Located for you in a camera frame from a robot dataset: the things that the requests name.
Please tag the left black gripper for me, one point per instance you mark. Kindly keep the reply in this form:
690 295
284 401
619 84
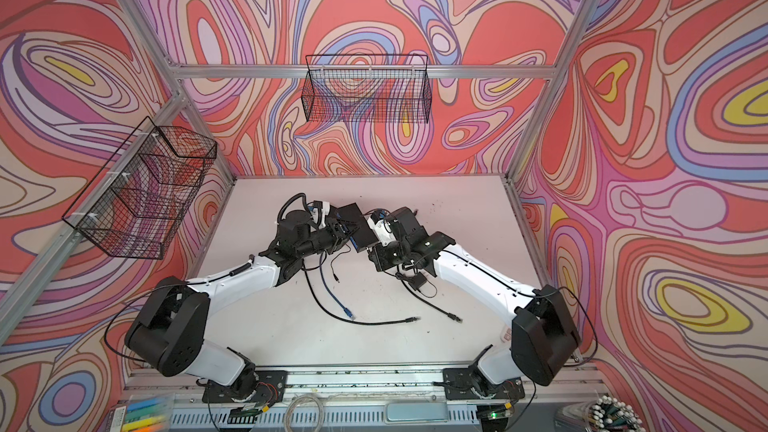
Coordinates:
336 234

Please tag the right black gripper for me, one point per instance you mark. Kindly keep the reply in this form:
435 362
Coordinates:
377 255

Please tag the black network switch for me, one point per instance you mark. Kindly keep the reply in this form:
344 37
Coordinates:
351 216
363 237

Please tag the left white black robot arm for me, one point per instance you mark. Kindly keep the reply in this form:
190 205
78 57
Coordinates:
169 330

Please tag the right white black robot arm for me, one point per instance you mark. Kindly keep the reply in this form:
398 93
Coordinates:
543 333

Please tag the grey flat device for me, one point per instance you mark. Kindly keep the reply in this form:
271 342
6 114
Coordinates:
408 412

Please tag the box of coloured markers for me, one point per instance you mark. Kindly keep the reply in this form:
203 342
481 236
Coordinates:
149 414

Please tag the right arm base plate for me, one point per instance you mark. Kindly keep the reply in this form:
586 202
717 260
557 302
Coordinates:
468 384

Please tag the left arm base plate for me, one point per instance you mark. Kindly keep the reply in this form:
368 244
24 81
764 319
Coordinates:
266 387

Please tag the aluminium front rail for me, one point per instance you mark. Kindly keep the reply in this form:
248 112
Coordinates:
328 398

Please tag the black wire basket back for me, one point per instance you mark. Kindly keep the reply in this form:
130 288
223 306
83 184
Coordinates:
367 88

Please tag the black wire basket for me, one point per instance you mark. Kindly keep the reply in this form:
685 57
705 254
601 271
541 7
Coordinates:
146 199
367 88

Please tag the black wire basket left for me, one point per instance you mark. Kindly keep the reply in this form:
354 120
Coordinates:
146 199

